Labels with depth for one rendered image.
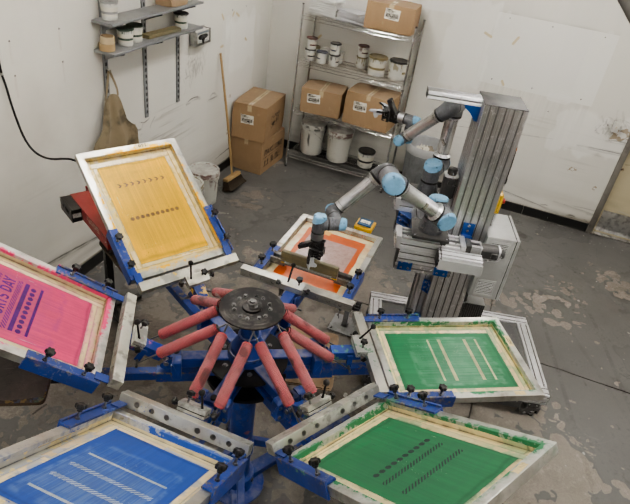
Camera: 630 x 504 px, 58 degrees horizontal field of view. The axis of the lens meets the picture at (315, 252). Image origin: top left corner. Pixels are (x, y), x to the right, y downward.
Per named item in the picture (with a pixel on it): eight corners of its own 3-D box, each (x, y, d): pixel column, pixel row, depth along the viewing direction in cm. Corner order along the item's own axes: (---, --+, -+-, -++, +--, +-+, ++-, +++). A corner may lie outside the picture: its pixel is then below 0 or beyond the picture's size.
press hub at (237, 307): (223, 443, 352) (234, 265, 277) (281, 468, 343) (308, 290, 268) (189, 495, 320) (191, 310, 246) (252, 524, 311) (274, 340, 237)
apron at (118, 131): (135, 182, 498) (129, 60, 440) (142, 184, 496) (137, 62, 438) (94, 207, 455) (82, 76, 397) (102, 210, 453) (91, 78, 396)
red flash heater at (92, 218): (68, 206, 367) (66, 189, 360) (137, 191, 393) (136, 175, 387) (107, 253, 330) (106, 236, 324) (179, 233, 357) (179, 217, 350)
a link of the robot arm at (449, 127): (424, 173, 392) (445, 95, 362) (433, 166, 403) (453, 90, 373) (441, 179, 388) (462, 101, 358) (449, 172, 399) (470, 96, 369)
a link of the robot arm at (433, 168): (417, 179, 384) (422, 160, 376) (425, 173, 394) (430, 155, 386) (434, 185, 379) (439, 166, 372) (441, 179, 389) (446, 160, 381)
